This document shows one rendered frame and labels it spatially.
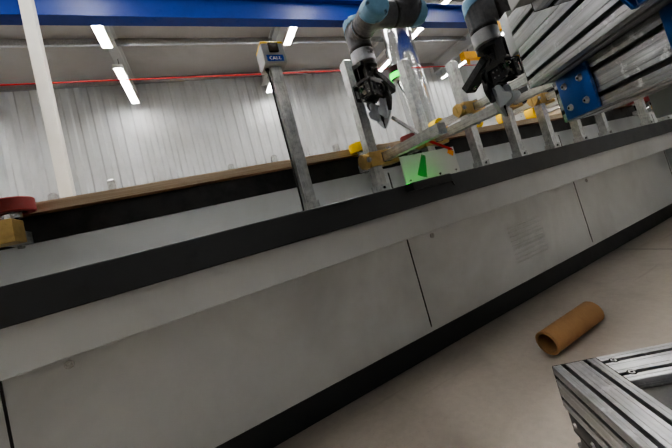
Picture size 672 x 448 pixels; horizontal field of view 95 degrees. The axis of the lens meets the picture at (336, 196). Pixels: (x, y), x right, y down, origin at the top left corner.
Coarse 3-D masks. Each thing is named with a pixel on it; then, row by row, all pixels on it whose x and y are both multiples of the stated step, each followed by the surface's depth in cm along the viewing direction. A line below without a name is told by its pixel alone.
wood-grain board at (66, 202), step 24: (528, 120) 170; (552, 120) 184; (384, 144) 128; (240, 168) 103; (264, 168) 106; (288, 168) 112; (96, 192) 86; (120, 192) 88; (144, 192) 90; (24, 216) 80
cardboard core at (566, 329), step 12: (576, 312) 115; (588, 312) 115; (600, 312) 116; (552, 324) 111; (564, 324) 110; (576, 324) 110; (588, 324) 112; (540, 336) 111; (552, 336) 106; (564, 336) 106; (576, 336) 109; (552, 348) 109; (564, 348) 106
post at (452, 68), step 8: (448, 64) 127; (456, 64) 127; (448, 72) 128; (456, 72) 126; (456, 80) 125; (456, 88) 126; (456, 96) 127; (464, 96) 125; (472, 128) 124; (472, 136) 124; (472, 144) 125; (480, 144) 124; (472, 152) 126; (480, 152) 124; (480, 160) 123
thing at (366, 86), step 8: (360, 64) 94; (368, 64) 96; (376, 64) 98; (360, 72) 96; (368, 72) 97; (360, 80) 95; (368, 80) 93; (376, 80) 95; (360, 88) 96; (368, 88) 94; (376, 88) 94; (384, 88) 97; (360, 96) 96; (368, 96) 94; (376, 96) 98
